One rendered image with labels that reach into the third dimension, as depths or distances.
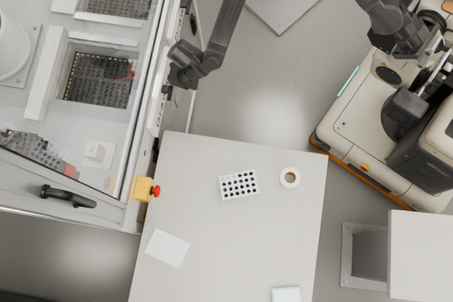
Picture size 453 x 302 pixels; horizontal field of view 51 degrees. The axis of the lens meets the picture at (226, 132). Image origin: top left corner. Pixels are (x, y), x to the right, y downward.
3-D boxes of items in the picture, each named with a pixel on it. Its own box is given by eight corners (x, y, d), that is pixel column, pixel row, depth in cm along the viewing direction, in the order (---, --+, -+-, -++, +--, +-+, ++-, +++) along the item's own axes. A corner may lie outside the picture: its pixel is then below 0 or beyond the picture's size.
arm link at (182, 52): (220, 65, 133) (224, 48, 140) (189, 38, 129) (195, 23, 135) (193, 87, 140) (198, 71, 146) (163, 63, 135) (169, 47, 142)
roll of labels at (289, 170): (290, 193, 158) (290, 192, 154) (274, 179, 160) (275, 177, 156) (303, 178, 159) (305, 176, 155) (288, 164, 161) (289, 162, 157)
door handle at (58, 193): (101, 200, 100) (69, 187, 82) (98, 212, 99) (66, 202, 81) (79, 196, 100) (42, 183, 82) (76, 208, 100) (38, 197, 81)
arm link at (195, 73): (206, 79, 138) (214, 65, 141) (189, 65, 136) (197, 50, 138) (195, 85, 144) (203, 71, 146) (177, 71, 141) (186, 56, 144)
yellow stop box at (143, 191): (157, 181, 153) (153, 177, 146) (152, 203, 151) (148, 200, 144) (141, 178, 153) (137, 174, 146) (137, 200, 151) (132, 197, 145)
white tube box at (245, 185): (254, 170, 161) (254, 168, 157) (259, 195, 158) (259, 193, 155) (218, 177, 160) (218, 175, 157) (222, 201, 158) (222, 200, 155)
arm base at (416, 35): (418, 58, 121) (441, 24, 124) (402, 37, 118) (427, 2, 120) (393, 58, 129) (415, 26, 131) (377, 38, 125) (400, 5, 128)
